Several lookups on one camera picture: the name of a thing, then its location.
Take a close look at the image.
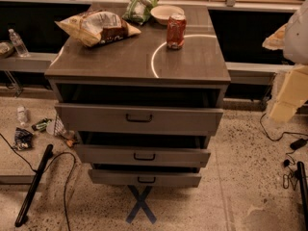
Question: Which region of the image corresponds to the green chip bag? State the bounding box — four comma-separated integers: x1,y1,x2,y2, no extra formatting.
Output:
122,0,159,25

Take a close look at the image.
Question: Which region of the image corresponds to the blue tape cross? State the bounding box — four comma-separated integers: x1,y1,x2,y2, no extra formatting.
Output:
126,185,157,224

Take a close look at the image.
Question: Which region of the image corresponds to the black bar on floor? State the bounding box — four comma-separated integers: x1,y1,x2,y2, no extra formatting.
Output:
14,144,53,227

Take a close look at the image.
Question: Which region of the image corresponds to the top grey drawer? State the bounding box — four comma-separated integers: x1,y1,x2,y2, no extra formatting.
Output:
55,103,223,136

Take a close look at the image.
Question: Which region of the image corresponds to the clear water bottle on ledge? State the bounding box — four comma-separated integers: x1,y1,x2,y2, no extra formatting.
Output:
9,29,30,57

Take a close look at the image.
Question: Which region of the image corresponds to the bottom grey drawer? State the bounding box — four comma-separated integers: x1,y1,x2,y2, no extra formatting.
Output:
89,169,201,188

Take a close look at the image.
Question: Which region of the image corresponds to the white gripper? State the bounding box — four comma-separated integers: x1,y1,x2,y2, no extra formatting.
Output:
262,7,308,122

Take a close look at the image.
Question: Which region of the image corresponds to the brown chip bag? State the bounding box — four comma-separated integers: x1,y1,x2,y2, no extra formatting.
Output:
56,10,141,47

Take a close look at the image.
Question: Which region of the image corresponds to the dark snack bag on floor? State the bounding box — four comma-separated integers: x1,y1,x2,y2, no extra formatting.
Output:
13,128,33,150

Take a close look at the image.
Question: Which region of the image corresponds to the clear cup on floor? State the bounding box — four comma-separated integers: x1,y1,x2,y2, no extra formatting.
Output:
46,115,74,140

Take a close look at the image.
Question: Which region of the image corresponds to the black power adapter with cable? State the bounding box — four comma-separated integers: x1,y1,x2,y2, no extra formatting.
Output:
259,114,308,151

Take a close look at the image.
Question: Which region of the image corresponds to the plastic bottle on floor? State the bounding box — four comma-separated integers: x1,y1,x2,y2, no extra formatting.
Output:
16,106,28,126

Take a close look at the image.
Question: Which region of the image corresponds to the white bowl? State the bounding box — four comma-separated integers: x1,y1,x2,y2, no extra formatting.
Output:
150,5,184,25

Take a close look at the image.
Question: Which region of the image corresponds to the red coke can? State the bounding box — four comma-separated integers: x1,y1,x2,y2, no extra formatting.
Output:
167,13,187,49

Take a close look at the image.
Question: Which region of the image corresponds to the green can on floor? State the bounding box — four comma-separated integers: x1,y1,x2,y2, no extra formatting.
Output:
32,118,51,132

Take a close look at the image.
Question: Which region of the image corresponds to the black bar right floor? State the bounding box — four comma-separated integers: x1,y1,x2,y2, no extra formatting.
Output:
296,162,308,231

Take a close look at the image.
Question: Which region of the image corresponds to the black cable left floor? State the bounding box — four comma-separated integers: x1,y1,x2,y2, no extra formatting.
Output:
0,132,78,231

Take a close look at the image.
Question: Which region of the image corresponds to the grey drawer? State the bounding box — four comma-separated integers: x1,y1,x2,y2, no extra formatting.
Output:
89,169,201,188
76,144,210,167
55,103,223,136

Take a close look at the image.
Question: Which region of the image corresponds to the bowl on left ledge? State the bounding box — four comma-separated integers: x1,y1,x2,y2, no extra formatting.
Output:
0,41,14,59

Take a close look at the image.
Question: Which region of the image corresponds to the middle grey drawer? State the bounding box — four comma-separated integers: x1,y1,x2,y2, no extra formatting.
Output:
76,144,210,167

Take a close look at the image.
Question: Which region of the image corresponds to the grey drawer cabinet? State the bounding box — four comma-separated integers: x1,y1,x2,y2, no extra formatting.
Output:
45,6,230,174

